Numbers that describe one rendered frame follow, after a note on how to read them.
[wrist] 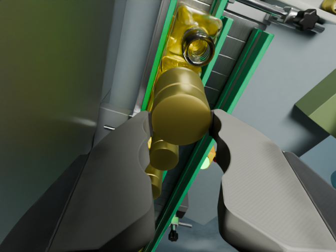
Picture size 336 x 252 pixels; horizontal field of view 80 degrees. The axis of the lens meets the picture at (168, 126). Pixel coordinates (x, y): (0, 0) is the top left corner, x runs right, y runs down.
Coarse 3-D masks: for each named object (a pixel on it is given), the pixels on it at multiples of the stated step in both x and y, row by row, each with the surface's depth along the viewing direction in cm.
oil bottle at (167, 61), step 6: (162, 54) 27; (168, 54) 26; (162, 60) 25; (168, 60) 25; (174, 60) 25; (180, 60) 26; (162, 66) 25; (168, 66) 25; (174, 66) 24; (180, 66) 25; (186, 66) 25; (192, 66) 26; (156, 72) 32; (162, 72) 25; (198, 72) 26; (156, 78) 26
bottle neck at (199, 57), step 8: (184, 32) 22; (192, 32) 19; (200, 32) 18; (184, 40) 18; (192, 40) 18; (208, 40) 18; (184, 48) 18; (200, 48) 22; (208, 48) 18; (184, 56) 18; (192, 56) 20; (200, 56) 20; (208, 56) 18; (192, 64) 19; (200, 64) 19
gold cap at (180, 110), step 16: (160, 80) 13; (176, 80) 12; (192, 80) 12; (160, 96) 11; (176, 96) 10; (192, 96) 10; (160, 112) 11; (176, 112) 11; (192, 112) 11; (208, 112) 11; (160, 128) 11; (176, 128) 11; (192, 128) 11; (208, 128) 11; (176, 144) 12
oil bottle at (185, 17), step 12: (180, 12) 22; (192, 12) 22; (204, 12) 24; (180, 24) 22; (192, 24) 22; (204, 24) 22; (216, 24) 22; (168, 36) 26; (180, 36) 22; (216, 36) 22; (168, 48) 24; (180, 48) 23; (192, 48) 25
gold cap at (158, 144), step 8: (152, 144) 23; (160, 144) 22; (168, 144) 22; (152, 152) 22; (160, 152) 22; (168, 152) 22; (176, 152) 22; (152, 160) 23; (160, 160) 23; (168, 160) 23; (176, 160) 22; (160, 168) 23; (168, 168) 23
